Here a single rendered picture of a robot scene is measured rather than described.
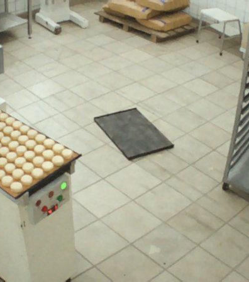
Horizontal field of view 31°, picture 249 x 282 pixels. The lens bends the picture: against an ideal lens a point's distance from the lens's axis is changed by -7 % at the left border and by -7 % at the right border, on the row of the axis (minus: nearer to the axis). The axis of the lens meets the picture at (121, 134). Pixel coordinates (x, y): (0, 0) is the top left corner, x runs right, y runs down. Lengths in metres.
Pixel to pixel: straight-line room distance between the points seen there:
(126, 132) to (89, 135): 0.29
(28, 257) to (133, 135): 1.90
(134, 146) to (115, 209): 0.72
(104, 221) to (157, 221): 0.34
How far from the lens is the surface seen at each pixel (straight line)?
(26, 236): 2.08
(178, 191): 3.31
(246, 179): 3.29
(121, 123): 3.93
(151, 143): 3.71
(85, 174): 3.40
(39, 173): 1.94
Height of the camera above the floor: 2.13
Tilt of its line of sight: 34 degrees down
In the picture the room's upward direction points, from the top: 3 degrees clockwise
